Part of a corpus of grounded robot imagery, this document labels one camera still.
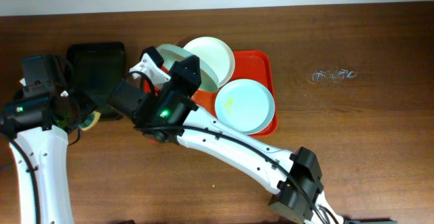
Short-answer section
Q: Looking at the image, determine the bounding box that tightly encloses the pale green round plate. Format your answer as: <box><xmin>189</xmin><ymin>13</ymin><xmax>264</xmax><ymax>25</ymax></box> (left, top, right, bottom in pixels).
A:
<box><xmin>157</xmin><ymin>44</ymin><xmax>219</xmax><ymax>92</ymax></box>

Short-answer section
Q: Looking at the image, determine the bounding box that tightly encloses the white round plate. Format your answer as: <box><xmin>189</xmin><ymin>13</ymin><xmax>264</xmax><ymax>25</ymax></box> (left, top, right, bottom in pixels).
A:
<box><xmin>184</xmin><ymin>37</ymin><xmax>235</xmax><ymax>88</ymax></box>

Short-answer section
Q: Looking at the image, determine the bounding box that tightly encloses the green and yellow sponge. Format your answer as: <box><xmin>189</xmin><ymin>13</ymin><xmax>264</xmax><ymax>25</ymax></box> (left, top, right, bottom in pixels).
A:
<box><xmin>80</xmin><ymin>111</ymin><xmax>101</xmax><ymax>131</ymax></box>

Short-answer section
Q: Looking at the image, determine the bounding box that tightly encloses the light blue round plate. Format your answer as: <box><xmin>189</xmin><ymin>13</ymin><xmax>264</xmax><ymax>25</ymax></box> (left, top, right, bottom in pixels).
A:
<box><xmin>214</xmin><ymin>79</ymin><xmax>275</xmax><ymax>134</ymax></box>

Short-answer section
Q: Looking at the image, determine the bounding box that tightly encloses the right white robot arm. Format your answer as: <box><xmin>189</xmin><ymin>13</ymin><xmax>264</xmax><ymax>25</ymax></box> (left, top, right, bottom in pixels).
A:
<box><xmin>107</xmin><ymin>46</ymin><xmax>350</xmax><ymax>224</ymax></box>

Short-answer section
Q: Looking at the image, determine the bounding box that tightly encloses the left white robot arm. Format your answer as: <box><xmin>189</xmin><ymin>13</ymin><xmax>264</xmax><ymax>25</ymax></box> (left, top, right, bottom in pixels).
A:
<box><xmin>1</xmin><ymin>54</ymin><xmax>96</xmax><ymax>223</ymax></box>

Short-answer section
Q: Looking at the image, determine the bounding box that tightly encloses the black rectangular plastic bin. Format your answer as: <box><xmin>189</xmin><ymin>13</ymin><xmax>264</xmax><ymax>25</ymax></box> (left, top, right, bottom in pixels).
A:
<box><xmin>66</xmin><ymin>41</ymin><xmax>126</xmax><ymax>121</ymax></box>

